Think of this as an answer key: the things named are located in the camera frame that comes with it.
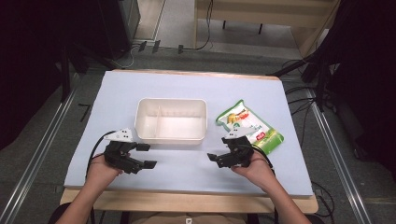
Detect metal floor rail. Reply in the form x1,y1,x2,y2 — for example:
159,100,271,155
0,88,78,224
306,88,373,224

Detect wooden table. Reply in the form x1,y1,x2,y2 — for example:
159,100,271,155
59,68,319,215

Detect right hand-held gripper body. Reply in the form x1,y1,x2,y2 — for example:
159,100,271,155
217,126,256,169

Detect light wooden bench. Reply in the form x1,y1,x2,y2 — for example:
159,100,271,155
193,0,341,58

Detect black stand legs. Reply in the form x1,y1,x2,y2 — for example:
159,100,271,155
59,41,106,104
266,50,332,113

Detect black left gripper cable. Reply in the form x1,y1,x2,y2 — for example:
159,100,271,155
85,130,117,179

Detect person's beige clothing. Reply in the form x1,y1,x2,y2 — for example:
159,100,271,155
128,211,250,224

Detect black curtain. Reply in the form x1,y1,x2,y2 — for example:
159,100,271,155
314,0,396,175
0,0,76,150

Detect person's left hand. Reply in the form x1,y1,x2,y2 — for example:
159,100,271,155
86,151,132,189

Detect person's right hand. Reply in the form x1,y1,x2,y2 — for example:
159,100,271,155
231,150,277,189

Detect green and white snack packet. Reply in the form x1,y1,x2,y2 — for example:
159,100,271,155
216,99,285,156

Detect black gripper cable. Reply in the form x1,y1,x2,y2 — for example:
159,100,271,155
85,130,117,179
251,144,276,175

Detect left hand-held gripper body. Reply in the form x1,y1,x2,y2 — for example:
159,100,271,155
103,128,146,175

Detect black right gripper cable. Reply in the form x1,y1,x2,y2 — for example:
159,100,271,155
251,144,276,175

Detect black floor cable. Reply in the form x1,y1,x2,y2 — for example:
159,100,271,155
181,0,215,52
283,85,318,148
310,181,336,219

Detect light blue table mat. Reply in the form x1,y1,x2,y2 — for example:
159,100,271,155
63,70,314,198

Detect dark cabinet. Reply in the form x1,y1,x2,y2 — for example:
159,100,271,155
69,0,142,61

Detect white plastic divided container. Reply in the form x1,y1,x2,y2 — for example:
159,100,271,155
134,97,209,147

